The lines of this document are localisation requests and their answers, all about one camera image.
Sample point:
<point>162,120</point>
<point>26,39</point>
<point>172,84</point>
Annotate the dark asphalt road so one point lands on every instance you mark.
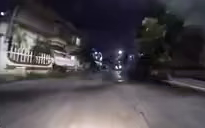
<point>100,103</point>

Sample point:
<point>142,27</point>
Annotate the street lamp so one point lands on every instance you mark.
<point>120,52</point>

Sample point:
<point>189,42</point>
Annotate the building with white fence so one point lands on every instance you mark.
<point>33,46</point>

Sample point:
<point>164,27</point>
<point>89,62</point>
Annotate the tree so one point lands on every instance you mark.
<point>155,43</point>

